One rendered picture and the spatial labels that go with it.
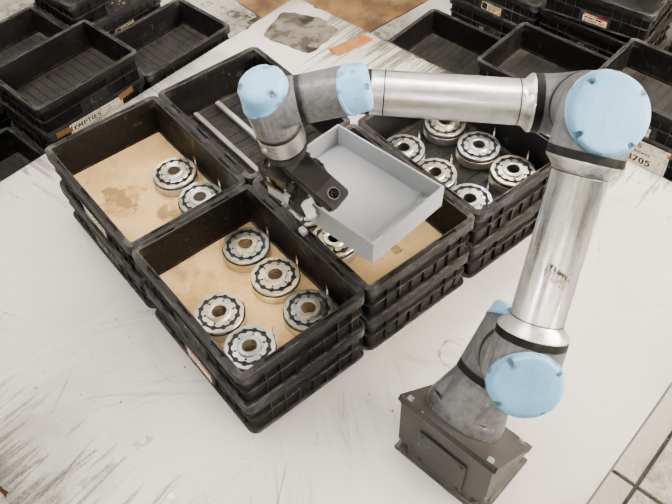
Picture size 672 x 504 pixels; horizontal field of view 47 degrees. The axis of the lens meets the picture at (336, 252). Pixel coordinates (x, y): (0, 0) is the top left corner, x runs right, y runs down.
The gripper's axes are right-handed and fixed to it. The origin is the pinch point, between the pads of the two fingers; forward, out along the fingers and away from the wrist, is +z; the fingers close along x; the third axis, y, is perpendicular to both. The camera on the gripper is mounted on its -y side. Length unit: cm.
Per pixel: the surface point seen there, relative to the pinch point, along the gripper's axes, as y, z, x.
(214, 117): 58, 30, -20
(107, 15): 163, 74, -54
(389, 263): -6.1, 27.6, -8.4
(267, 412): -5.9, 24.8, 32.2
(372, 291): -11.8, 15.0, 2.8
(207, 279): 22.1, 21.1, 17.7
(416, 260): -14.4, 17.2, -8.1
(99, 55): 146, 69, -36
